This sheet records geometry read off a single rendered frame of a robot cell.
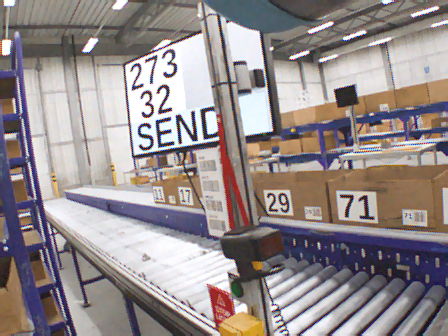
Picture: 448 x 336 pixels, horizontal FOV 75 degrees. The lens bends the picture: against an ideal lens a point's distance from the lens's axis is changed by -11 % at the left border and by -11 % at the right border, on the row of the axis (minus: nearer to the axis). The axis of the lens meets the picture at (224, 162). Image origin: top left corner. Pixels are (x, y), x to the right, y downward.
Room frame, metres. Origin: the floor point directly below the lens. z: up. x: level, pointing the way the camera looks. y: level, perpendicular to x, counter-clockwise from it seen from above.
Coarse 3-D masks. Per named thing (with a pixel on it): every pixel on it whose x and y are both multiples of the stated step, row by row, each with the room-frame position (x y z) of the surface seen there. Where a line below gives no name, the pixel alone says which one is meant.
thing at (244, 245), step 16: (224, 240) 0.59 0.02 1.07; (240, 240) 0.55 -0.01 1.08; (256, 240) 0.52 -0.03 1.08; (272, 240) 0.54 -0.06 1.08; (224, 256) 0.60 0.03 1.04; (240, 256) 0.56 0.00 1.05; (256, 256) 0.52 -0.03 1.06; (272, 256) 0.53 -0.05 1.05; (240, 272) 0.59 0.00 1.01; (256, 272) 0.57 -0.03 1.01
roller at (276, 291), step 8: (312, 264) 1.16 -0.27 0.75; (304, 272) 1.10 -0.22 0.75; (312, 272) 1.11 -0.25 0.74; (288, 280) 1.06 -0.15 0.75; (296, 280) 1.06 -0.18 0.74; (304, 280) 1.08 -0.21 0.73; (272, 288) 1.02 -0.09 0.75; (280, 288) 1.02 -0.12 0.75; (288, 288) 1.03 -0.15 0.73; (272, 296) 0.99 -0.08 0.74
